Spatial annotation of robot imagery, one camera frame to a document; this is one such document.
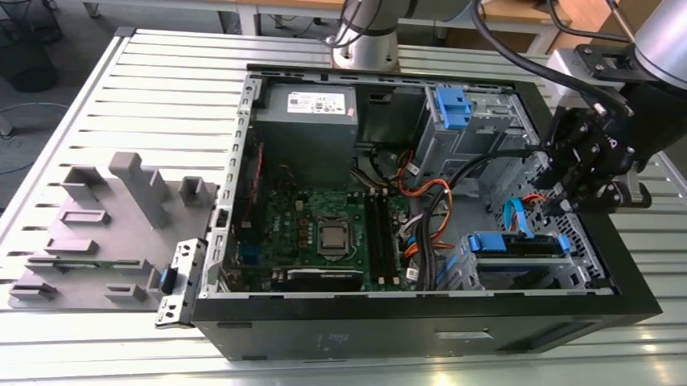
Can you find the brown wooden cabinet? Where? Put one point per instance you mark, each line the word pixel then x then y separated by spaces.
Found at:
pixel 648 18

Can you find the grey metal card bracket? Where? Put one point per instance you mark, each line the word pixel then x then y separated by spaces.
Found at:
pixel 182 251

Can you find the black PC case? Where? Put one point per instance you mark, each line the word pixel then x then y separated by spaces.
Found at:
pixel 375 321

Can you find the grey parts rack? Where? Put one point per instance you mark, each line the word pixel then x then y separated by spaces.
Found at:
pixel 122 241

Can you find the wooden desk white frame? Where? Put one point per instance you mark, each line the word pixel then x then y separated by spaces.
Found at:
pixel 520 16
pixel 244 26

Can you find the metal drive cage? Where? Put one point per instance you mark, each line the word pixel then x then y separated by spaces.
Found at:
pixel 483 136

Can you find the silver CPU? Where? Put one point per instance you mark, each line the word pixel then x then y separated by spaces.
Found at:
pixel 333 236

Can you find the green motherboard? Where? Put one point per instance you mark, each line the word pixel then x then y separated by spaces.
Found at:
pixel 326 201

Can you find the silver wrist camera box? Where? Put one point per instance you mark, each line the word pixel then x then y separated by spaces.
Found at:
pixel 563 72

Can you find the metal disk bay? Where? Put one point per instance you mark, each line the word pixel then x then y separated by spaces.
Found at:
pixel 517 261

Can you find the hard disk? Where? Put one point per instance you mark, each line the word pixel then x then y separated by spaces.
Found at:
pixel 485 242

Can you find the black RAM slot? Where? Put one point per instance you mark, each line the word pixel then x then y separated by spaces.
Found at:
pixel 389 237
pixel 375 237

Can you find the grey power supply unit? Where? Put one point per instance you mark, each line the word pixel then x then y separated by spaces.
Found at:
pixel 305 149

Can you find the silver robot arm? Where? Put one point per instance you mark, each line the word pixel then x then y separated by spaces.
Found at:
pixel 369 48

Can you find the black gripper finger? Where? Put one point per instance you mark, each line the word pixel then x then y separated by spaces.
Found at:
pixel 565 136
pixel 605 193

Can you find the black graphics card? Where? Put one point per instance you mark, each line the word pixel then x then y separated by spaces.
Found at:
pixel 321 278

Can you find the green RAM stick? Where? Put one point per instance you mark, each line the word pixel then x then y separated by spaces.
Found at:
pixel 85 263

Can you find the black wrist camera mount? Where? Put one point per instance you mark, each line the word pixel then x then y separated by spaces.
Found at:
pixel 589 54

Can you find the blue plastic drive latch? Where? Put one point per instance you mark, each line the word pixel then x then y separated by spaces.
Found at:
pixel 453 108

